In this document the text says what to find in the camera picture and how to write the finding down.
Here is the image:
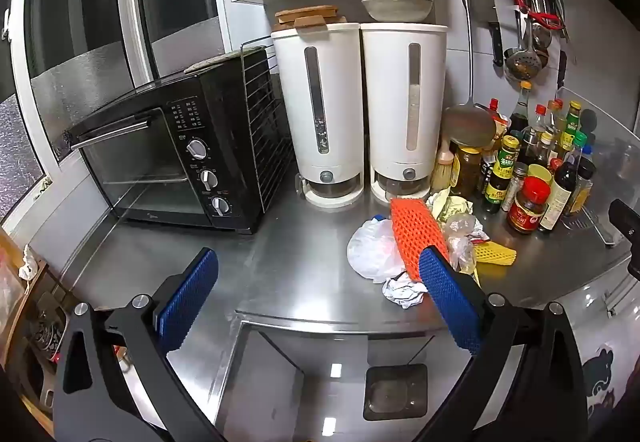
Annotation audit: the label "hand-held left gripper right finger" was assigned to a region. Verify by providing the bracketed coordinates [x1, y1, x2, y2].
[419, 246, 588, 442]

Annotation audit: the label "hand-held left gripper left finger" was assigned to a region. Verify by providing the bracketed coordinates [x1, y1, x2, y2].
[52, 247, 221, 442]

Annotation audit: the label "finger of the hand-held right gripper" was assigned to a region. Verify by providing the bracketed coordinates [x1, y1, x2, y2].
[609, 199, 640, 280]

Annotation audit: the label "crumpled white tissue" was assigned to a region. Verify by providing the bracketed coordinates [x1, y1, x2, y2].
[382, 272, 430, 310]

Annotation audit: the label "crumpled clear plastic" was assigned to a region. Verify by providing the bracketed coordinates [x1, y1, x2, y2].
[444, 214, 483, 275]

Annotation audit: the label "yellow foam net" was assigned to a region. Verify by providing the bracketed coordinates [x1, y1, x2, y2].
[472, 242, 518, 269]

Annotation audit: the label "clear splash guard panel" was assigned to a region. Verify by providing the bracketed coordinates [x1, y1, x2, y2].
[552, 87, 640, 248]

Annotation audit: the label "orange foam net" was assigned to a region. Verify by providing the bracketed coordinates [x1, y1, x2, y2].
[389, 197, 451, 283]

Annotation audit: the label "white plastic bag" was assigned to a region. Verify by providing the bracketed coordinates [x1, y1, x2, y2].
[346, 217, 413, 283]

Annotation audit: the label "crumpled yellow white wrapper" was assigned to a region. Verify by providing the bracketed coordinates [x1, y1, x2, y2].
[429, 189, 475, 225]

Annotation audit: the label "sink drain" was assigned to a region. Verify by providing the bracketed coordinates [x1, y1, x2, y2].
[362, 363, 430, 422]

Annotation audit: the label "cluster of condiment bottles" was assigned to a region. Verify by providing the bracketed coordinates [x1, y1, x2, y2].
[457, 81, 598, 235]

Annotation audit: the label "stainless steel sink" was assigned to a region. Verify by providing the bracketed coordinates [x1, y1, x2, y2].
[207, 309, 526, 442]

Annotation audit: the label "pastry brush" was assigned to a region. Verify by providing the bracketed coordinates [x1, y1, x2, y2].
[431, 138, 456, 195]

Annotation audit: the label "black toaster oven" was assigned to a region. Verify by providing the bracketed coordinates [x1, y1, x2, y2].
[67, 46, 296, 235]

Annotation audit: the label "white rag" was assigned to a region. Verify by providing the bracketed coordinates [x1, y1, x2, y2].
[20, 244, 39, 281]

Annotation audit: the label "white grain dispenser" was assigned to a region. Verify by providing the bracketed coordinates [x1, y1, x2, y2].
[271, 22, 365, 209]
[361, 22, 449, 203]

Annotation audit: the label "metal skimmer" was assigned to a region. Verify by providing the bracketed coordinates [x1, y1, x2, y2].
[504, 17, 542, 83]

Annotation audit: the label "metal ladle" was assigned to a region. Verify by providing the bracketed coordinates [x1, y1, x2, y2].
[530, 0, 553, 69]

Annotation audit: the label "metal tongs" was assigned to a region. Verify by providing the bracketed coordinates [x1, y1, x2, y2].
[547, 0, 571, 43]

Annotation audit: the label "grey ceramic bowl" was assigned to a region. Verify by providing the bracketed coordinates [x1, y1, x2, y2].
[361, 0, 434, 22]

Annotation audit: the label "wooden board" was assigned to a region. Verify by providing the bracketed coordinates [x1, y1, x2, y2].
[274, 5, 346, 30]

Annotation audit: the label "orange handled metal turner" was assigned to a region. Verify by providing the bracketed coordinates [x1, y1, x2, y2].
[442, 0, 497, 148]

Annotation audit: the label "wire oven rack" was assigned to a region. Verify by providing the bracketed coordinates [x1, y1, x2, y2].
[240, 39, 297, 203]

